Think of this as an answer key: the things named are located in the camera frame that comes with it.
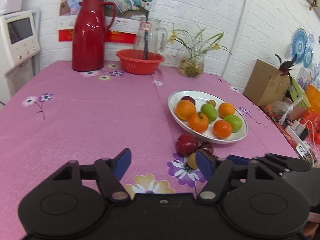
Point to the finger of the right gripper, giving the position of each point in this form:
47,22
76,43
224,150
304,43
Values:
237,160

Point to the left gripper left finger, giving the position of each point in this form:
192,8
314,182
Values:
108,173

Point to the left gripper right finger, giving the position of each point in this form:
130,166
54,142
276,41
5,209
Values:
221,175

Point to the smooth orange mandarin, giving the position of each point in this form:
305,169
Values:
222,129

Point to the large green mango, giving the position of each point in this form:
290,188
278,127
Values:
235,122

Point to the large red plum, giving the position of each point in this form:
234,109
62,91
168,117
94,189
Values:
186,144

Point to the orange mandarin with leaf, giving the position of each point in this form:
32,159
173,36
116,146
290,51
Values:
198,122

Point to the small green apple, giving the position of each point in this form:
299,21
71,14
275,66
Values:
209,111

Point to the brown kiwi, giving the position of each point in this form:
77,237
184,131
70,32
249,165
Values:
211,102

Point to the dark small plum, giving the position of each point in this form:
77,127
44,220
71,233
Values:
207,147

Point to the yellow-brown kiwi on table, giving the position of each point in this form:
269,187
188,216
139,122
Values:
191,161

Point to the white power strip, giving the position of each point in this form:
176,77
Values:
298,133

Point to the orange in plate right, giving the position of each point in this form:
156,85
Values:
226,109

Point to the orange in plate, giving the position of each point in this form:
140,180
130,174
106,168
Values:
185,109
226,109

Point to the orange in plate left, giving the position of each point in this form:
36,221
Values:
185,109

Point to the pink floral tablecloth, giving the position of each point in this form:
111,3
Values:
63,115

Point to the cardboard box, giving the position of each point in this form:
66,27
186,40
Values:
266,84

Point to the green folder box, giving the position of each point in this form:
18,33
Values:
296,93

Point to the orange paper bag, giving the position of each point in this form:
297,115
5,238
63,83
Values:
313,95

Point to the dark red leafy plant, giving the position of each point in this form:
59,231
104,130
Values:
286,66

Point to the glass vase with plant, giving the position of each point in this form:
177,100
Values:
196,46

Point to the red plastic basket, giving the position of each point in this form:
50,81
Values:
139,66

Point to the blue paper fans decoration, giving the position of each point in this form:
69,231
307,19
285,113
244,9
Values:
303,46

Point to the black stirring stick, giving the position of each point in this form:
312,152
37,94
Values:
146,36

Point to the clear glass pitcher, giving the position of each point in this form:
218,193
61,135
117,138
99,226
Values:
157,36

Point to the red thermos jug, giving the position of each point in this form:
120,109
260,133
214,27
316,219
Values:
88,45

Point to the white water dispenser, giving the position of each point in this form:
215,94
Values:
19,44

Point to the wall calendar poster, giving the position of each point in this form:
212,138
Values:
124,29

